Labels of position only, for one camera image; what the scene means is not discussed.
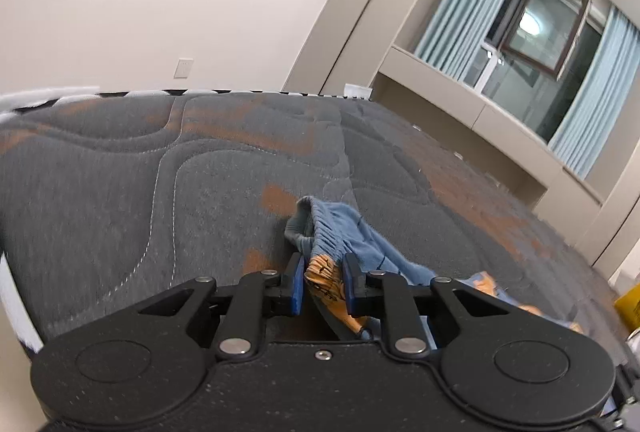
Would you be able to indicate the grey quilted mattress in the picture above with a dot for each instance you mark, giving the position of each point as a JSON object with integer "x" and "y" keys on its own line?
{"x": 150, "y": 192}

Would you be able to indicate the dark framed window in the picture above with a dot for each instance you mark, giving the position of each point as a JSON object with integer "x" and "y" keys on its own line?
{"x": 545, "y": 36}

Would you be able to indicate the yellow bag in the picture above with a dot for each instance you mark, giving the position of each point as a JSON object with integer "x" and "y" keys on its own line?
{"x": 630, "y": 307}

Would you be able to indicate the beige wardrobe with round hole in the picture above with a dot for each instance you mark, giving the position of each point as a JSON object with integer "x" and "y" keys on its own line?
{"x": 615, "y": 237}

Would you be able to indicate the blue pants with orange print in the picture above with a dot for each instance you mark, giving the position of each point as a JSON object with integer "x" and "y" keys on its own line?
{"x": 345, "y": 232}

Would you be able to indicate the white paper sheet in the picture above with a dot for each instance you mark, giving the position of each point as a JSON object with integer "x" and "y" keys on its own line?
{"x": 358, "y": 90}

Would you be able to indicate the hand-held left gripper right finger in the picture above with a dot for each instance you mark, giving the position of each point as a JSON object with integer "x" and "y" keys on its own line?
{"x": 350, "y": 287}

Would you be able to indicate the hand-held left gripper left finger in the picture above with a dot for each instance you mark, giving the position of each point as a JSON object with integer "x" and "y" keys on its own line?
{"x": 298, "y": 284}

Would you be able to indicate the beige window cabinet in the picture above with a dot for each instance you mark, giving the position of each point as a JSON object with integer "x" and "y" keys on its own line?
{"x": 505, "y": 131}

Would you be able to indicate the white wall outlet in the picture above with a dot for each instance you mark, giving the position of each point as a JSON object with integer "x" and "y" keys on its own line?
{"x": 183, "y": 68}

